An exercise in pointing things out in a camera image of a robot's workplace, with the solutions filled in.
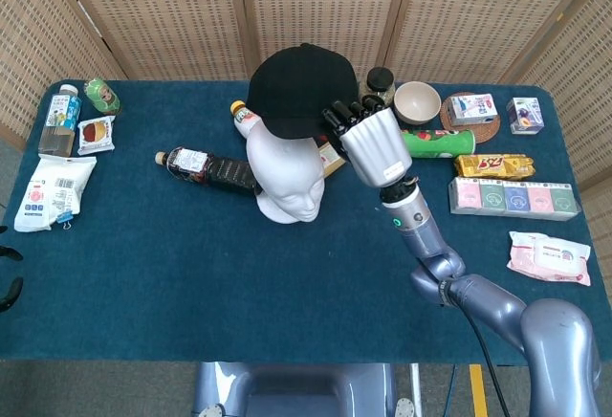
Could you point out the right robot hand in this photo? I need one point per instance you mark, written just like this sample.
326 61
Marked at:
378 149

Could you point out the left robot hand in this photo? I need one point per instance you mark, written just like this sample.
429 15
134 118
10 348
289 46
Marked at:
12 254

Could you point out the black baseball cap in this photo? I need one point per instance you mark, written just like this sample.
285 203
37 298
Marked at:
301 87

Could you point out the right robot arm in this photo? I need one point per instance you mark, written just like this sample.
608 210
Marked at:
478 292

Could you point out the amber tea bottle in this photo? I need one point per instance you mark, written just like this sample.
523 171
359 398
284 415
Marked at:
331 159

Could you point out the beige bowl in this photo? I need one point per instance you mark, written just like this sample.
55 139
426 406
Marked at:
417 101

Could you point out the green chips can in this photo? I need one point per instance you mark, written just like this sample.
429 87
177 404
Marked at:
440 142

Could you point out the blue binder clip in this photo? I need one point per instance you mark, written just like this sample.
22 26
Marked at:
66 219

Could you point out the glass jar black lid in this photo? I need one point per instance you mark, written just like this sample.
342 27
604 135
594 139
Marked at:
378 80

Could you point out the white resealable bag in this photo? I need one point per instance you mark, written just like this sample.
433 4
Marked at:
50 192

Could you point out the white foam mannequin head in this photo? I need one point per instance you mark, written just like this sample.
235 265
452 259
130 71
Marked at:
287 173

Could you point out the white blue milk carton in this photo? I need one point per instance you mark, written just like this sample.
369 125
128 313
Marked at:
473 108

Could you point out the round woven coaster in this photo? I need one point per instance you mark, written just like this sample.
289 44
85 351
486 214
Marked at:
483 132

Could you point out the yellow biscuit pack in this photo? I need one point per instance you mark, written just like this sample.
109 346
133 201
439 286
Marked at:
492 166

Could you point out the yellow-capped white-label bottle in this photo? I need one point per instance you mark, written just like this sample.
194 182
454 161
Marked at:
245 118

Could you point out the blue-label water bottle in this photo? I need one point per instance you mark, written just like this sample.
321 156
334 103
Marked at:
59 120

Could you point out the multi-colour tissue pack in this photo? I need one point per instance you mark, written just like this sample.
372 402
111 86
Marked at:
514 199

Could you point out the small chestnut snack packet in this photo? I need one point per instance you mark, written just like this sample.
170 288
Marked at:
96 135

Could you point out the purple drink carton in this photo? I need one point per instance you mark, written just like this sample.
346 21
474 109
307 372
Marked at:
525 115

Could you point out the dark coffee bottle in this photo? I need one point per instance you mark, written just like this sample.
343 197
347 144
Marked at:
210 170

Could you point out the blue carpet table cover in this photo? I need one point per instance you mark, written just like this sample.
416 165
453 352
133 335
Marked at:
191 269

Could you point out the green matryoshka doll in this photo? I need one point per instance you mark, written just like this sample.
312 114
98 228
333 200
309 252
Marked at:
102 96

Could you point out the pink wet wipes pack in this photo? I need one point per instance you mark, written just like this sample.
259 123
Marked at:
550 256

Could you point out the white table leg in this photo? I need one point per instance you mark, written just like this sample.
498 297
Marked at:
416 388

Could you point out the woven wooden folding screen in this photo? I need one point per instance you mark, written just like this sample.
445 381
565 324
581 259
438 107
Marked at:
167 15

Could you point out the grey robot torso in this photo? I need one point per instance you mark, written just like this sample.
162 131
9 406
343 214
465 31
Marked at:
296 390

